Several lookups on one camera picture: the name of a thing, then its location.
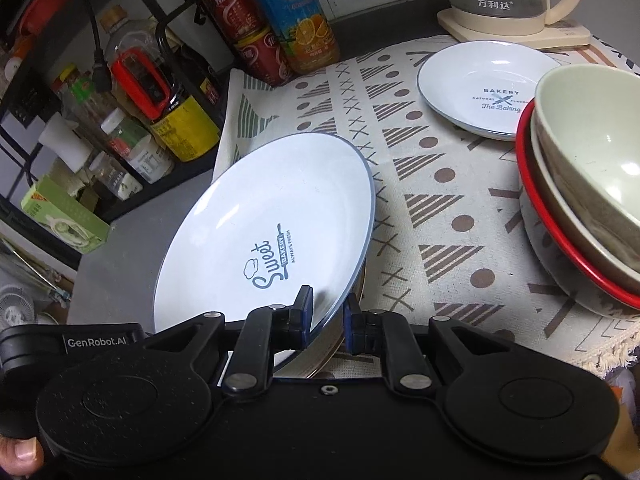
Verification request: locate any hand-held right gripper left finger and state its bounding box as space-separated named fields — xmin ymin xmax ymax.
xmin=144 ymin=285 xmax=316 ymax=394

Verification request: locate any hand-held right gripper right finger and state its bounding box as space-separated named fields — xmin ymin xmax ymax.
xmin=342 ymin=293 xmax=507 ymax=393

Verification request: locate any white plate with flower print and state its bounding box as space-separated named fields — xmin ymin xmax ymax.
xmin=272 ymin=254 xmax=372 ymax=382

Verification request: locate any large white blue-rimmed plate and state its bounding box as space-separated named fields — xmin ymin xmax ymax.
xmin=152 ymin=133 xmax=377 ymax=352

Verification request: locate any red and black bowl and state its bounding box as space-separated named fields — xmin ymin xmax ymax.
xmin=514 ymin=100 xmax=640 ymax=319

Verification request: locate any cream bowl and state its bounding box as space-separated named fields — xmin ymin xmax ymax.
xmin=529 ymin=109 xmax=640 ymax=297
xmin=533 ymin=64 xmax=640 ymax=270

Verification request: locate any small white blue-rimmed plate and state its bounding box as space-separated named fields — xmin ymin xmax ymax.
xmin=417 ymin=40 xmax=564 ymax=141

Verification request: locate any person's left hand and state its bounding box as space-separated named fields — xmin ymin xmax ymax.
xmin=0 ymin=435 xmax=47 ymax=480

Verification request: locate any white desk fan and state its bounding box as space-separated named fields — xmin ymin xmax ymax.
xmin=0 ymin=284 xmax=37 ymax=332

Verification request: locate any green drink carton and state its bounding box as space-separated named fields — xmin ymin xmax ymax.
xmin=20 ymin=175 xmax=111 ymax=255

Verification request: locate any patterned fringed cloth mat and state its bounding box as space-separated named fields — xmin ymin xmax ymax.
xmin=212 ymin=34 xmax=640 ymax=380

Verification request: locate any small glass spice jar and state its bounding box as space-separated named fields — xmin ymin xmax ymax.
xmin=87 ymin=152 xmax=144 ymax=197

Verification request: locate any small white-capped bottle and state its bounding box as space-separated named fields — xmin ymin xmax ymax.
xmin=99 ymin=108 xmax=176 ymax=185

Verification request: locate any large soy sauce bottle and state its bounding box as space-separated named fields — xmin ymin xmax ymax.
xmin=97 ymin=5 xmax=222 ymax=164

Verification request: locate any red drink can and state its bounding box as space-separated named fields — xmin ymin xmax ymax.
xmin=199 ymin=0 xmax=266 ymax=42
xmin=233 ymin=27 xmax=296 ymax=87

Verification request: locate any orange juice bottle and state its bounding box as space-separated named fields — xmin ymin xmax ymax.
xmin=233 ymin=0 xmax=342 ymax=75

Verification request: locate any black metal rack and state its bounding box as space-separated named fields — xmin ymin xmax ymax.
xmin=0 ymin=0 xmax=227 ymax=272

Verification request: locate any cream kettle base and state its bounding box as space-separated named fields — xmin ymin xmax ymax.
xmin=437 ymin=7 xmax=592 ymax=52

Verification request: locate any black rack cable with plug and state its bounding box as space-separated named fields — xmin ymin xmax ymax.
xmin=74 ymin=0 xmax=115 ymax=94

